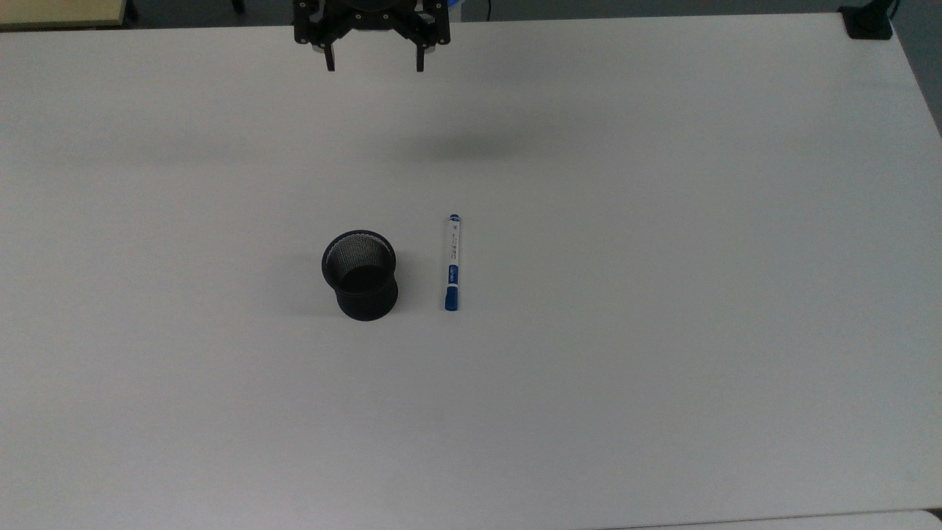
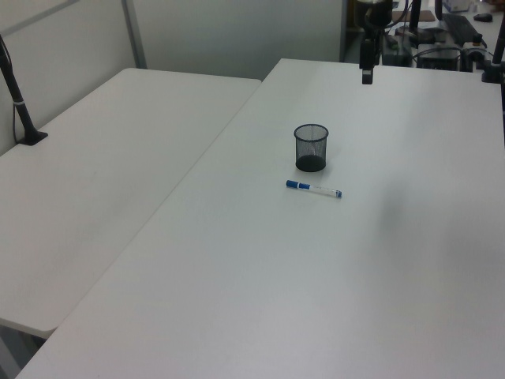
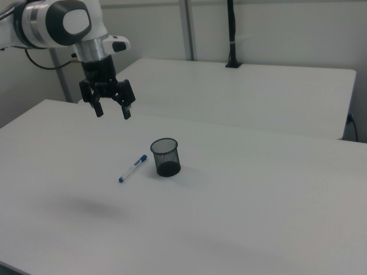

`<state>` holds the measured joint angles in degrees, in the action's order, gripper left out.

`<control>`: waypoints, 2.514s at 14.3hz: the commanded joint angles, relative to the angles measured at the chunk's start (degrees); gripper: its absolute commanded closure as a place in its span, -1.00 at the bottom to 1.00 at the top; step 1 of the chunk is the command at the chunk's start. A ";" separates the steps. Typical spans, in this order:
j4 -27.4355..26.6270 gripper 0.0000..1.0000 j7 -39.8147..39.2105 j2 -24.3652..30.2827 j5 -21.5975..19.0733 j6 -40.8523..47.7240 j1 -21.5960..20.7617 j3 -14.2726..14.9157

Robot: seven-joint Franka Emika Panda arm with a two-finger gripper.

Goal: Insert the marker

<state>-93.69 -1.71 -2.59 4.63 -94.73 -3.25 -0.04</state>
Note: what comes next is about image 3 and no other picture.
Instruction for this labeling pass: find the black pole with clamp base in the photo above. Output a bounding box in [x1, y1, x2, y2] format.
[225, 0, 244, 69]

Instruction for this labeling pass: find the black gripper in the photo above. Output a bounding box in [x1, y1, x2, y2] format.
[79, 55, 136, 120]

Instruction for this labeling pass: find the blue and white marker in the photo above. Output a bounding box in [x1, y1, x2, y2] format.
[118, 154, 148, 183]

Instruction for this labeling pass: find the aluminium frame post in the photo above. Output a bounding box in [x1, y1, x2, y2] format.
[179, 0, 198, 61]

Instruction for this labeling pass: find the black mesh pen cup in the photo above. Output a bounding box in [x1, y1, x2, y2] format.
[150, 137, 182, 178]

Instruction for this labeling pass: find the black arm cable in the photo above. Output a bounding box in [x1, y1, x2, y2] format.
[24, 48, 80, 71]

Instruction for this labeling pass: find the white side table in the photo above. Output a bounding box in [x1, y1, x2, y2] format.
[77, 58, 357, 140]

